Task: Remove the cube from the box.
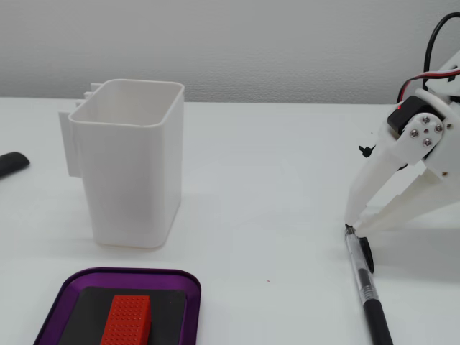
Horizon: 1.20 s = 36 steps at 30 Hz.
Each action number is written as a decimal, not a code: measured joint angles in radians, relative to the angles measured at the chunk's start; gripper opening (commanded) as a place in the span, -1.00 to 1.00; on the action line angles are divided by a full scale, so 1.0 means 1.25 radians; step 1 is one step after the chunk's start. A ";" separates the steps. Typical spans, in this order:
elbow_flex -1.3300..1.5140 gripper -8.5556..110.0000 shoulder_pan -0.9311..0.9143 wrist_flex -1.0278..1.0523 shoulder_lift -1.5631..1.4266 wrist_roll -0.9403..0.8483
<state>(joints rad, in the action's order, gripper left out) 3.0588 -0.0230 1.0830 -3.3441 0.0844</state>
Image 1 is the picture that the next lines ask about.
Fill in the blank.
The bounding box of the red white black servo cable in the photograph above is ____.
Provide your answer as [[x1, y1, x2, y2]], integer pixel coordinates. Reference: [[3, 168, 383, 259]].
[[397, 68, 460, 109]]

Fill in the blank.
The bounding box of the black rounded object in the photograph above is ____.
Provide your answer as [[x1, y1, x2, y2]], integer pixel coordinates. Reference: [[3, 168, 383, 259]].
[[0, 152, 31, 178]]

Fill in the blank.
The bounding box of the clear black ballpoint pen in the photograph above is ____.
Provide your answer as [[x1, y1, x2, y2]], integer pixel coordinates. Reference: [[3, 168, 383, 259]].
[[344, 223, 395, 345]]

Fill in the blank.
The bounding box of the black foam pad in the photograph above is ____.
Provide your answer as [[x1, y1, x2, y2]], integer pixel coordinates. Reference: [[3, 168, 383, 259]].
[[53, 286, 188, 345]]

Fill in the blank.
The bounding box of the purple metal tray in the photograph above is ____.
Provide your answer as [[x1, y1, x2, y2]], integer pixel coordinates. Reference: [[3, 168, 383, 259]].
[[33, 267, 202, 345]]

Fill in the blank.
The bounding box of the red studded block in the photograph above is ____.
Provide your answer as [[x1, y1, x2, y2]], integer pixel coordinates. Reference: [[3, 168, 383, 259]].
[[99, 294, 152, 345]]

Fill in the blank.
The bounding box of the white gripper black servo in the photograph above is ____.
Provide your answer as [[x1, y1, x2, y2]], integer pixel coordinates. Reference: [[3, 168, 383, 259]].
[[345, 88, 460, 235]]

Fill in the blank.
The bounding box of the white plastic container box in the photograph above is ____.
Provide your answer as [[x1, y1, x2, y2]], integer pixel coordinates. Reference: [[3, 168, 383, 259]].
[[58, 78, 185, 249]]

